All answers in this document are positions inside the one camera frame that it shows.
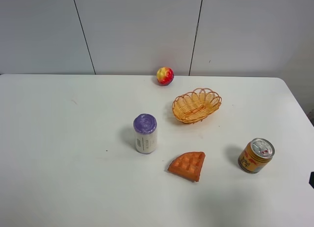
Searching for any orange wicker basket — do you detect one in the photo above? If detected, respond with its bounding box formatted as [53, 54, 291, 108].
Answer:
[172, 88, 222, 124]

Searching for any white can purple lid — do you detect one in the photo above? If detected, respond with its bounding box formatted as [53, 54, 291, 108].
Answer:
[133, 113, 157, 154]

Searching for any red yellow apple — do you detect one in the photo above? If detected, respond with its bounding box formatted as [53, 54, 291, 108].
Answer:
[156, 67, 174, 86]

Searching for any orange waffle wedge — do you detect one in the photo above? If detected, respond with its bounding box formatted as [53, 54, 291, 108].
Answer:
[167, 152, 206, 182]

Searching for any gold red drink can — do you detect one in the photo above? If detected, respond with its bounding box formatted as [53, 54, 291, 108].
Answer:
[238, 138, 275, 174]

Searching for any black object at edge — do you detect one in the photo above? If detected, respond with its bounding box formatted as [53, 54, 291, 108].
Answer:
[309, 171, 314, 189]

